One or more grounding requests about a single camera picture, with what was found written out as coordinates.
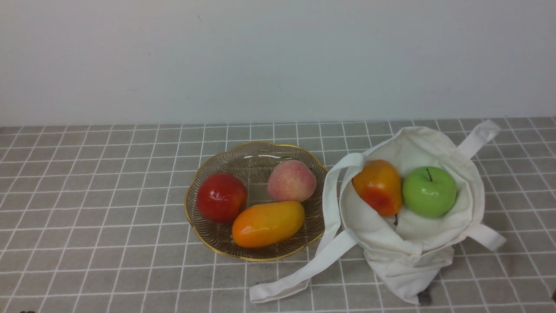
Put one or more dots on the yellow orange mango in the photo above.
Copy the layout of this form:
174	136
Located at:
268	223

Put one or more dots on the white canvas tote bag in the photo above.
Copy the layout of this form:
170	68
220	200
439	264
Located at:
406	257

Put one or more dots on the pink peach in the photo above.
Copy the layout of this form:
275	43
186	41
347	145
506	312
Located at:
291	181

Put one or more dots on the red apple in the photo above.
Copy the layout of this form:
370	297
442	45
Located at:
221	198

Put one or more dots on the orange red pear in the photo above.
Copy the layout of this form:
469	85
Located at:
380	186

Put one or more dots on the green apple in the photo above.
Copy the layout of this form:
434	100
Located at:
429	191

